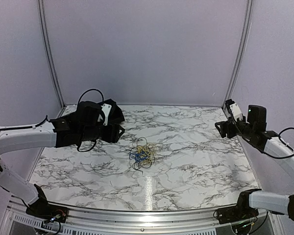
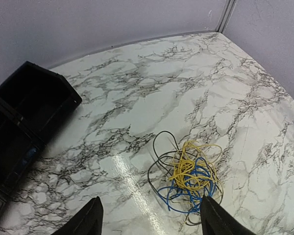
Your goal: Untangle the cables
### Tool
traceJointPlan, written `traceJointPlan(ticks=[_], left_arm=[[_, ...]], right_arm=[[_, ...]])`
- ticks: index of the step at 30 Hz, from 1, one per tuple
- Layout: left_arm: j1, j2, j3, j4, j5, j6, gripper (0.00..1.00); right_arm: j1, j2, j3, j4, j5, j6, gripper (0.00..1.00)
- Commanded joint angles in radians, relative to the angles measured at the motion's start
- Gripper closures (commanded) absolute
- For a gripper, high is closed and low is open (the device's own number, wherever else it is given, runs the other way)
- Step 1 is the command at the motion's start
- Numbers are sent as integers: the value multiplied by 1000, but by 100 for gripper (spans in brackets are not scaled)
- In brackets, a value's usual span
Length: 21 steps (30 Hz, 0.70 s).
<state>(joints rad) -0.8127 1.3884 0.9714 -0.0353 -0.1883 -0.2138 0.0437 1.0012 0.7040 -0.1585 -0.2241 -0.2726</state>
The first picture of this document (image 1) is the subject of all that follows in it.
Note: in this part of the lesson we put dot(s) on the aluminium front rail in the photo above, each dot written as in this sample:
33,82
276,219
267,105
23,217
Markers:
87,221

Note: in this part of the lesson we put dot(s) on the left aluminium frame post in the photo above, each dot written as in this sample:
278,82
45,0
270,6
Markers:
48,51

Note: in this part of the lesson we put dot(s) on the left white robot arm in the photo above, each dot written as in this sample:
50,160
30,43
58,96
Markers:
16,138

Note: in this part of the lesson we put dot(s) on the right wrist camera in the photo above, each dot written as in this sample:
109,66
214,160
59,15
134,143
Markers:
236,112

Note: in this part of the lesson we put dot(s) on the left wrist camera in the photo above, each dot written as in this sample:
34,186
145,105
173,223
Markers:
104,116

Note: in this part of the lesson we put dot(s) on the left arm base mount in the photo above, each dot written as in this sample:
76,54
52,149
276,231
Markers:
47,211

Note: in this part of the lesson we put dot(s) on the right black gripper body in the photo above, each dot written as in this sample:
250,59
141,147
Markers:
246,130

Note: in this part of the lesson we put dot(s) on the aluminium frame post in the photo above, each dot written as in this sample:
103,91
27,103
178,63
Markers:
241,50
48,51

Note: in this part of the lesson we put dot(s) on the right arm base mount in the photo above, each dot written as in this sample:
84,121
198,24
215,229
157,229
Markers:
232,214

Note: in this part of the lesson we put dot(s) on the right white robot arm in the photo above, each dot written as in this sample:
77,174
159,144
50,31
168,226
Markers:
279,150

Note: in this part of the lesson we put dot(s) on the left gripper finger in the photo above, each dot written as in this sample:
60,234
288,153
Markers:
111,133
116,115

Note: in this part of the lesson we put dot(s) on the right aluminium frame post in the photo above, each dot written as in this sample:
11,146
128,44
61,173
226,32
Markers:
241,50

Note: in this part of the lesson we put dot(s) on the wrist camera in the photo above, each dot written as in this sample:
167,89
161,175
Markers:
236,112
104,116

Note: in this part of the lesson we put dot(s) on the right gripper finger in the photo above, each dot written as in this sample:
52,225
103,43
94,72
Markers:
226,129
227,107

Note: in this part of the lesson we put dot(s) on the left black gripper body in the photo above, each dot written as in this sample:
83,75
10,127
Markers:
89,133

